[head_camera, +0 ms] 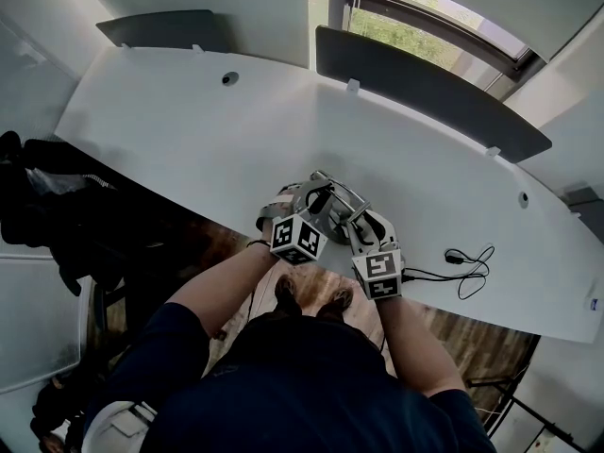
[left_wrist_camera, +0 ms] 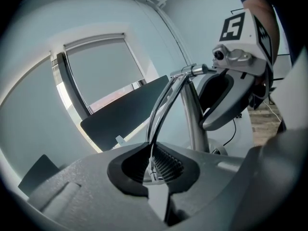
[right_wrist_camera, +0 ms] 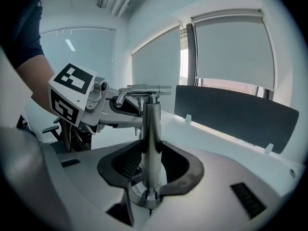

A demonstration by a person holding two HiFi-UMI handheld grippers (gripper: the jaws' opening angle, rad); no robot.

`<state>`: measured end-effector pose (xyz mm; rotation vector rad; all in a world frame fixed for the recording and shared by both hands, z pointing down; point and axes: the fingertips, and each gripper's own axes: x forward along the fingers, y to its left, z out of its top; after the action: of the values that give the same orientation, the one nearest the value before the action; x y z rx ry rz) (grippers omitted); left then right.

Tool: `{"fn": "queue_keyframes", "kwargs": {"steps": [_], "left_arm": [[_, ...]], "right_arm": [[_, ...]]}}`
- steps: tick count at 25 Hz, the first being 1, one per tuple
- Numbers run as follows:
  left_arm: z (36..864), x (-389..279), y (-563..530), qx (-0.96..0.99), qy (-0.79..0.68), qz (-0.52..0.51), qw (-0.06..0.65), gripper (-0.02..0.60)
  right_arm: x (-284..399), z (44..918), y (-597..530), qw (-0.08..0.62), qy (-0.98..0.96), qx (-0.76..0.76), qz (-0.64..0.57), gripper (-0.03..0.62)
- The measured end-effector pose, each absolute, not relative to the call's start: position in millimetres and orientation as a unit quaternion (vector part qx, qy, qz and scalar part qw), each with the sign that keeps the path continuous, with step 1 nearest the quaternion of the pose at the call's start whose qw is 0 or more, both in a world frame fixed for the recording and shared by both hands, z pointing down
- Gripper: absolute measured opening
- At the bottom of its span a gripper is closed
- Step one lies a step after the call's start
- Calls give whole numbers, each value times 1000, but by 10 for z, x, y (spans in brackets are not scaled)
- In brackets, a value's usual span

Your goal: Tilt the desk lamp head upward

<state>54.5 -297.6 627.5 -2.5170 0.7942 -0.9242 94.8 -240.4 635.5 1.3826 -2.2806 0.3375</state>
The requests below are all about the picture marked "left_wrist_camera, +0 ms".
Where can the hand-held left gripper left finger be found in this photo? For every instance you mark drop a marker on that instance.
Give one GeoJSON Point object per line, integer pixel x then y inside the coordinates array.
{"type": "Point", "coordinates": [96, 201]}

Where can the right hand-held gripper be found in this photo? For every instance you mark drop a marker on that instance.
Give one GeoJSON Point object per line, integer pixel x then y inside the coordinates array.
{"type": "Point", "coordinates": [245, 49]}

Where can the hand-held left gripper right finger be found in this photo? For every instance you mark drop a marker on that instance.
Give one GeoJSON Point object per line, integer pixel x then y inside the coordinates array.
{"type": "Point", "coordinates": [204, 177]}

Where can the silver chrome desk lamp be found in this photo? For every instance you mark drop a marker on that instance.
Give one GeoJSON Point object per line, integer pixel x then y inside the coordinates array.
{"type": "Point", "coordinates": [192, 119]}

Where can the person's right forearm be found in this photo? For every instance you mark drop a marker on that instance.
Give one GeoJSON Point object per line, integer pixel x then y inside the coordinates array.
{"type": "Point", "coordinates": [262, 13]}

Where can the dark grey desk divider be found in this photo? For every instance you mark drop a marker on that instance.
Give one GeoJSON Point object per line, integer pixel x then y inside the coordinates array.
{"type": "Point", "coordinates": [120, 112]}
{"type": "Point", "coordinates": [39, 174]}

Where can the grey roller blind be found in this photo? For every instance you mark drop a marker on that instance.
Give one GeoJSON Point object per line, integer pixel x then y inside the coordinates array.
{"type": "Point", "coordinates": [36, 117]}
{"type": "Point", "coordinates": [101, 68]}

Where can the right hand-held gripper camera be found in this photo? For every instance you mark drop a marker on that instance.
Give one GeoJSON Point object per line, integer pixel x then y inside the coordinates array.
{"type": "Point", "coordinates": [219, 54]}

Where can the white divider bracket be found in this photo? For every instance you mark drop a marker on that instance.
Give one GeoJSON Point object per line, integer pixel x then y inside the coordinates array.
{"type": "Point", "coordinates": [119, 139]}

